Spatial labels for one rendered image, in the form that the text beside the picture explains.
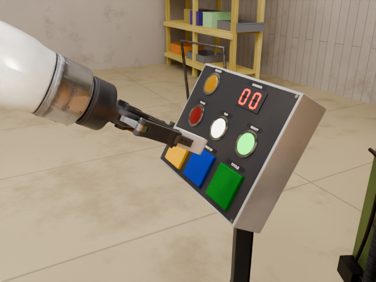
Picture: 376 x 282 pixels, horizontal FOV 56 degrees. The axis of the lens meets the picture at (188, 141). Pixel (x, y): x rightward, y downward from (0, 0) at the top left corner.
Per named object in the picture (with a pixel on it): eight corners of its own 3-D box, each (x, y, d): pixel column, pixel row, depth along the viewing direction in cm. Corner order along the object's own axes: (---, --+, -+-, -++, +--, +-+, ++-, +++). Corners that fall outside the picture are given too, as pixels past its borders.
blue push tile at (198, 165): (198, 187, 77) (214, 156, 76) (182, 173, 83) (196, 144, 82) (204, 189, 78) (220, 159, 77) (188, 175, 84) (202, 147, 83)
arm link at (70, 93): (34, 122, 46) (78, 137, 49) (63, 57, 45) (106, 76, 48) (26, 104, 53) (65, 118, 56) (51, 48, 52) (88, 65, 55)
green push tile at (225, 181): (224, 210, 69) (241, 176, 68) (204, 193, 75) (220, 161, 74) (230, 212, 70) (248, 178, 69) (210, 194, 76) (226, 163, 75)
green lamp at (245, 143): (239, 159, 69) (241, 138, 68) (235, 149, 74) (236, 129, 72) (255, 158, 70) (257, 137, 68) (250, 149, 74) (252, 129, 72)
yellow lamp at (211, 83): (206, 95, 85) (206, 77, 83) (203, 90, 89) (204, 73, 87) (219, 94, 85) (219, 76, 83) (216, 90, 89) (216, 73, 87)
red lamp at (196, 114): (190, 127, 86) (190, 109, 84) (188, 121, 90) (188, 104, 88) (203, 127, 86) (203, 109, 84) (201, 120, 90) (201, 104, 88)
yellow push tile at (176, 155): (177, 168, 85) (191, 140, 84) (163, 157, 91) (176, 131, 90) (182, 170, 86) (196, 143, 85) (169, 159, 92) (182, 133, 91)
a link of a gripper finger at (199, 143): (176, 127, 62) (178, 128, 61) (206, 139, 66) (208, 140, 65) (168, 142, 62) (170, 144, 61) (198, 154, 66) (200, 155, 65)
